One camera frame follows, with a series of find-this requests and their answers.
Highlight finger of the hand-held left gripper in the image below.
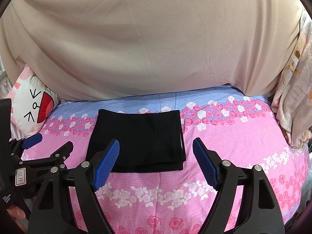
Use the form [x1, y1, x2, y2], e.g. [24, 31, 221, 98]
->
[10, 133, 43, 152]
[21, 141, 74, 173]

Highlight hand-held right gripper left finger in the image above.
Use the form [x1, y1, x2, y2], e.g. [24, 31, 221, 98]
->
[27, 138, 120, 234]

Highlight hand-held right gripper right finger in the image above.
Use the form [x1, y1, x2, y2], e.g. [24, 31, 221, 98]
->
[192, 138, 285, 234]

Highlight black pants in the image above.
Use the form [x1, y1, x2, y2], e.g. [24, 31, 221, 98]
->
[85, 109, 187, 173]

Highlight person's left hand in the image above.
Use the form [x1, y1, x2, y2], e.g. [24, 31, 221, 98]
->
[6, 206, 26, 223]

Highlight cartoon face pillow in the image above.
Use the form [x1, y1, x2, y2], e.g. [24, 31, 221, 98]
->
[11, 65, 59, 138]

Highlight pink floral bedsheet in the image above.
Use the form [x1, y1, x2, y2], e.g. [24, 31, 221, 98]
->
[21, 83, 311, 234]

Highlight grey floral blanket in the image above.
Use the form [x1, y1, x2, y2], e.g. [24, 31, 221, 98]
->
[272, 7, 312, 148]

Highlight beige cloth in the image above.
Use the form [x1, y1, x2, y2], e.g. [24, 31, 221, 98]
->
[0, 0, 305, 103]

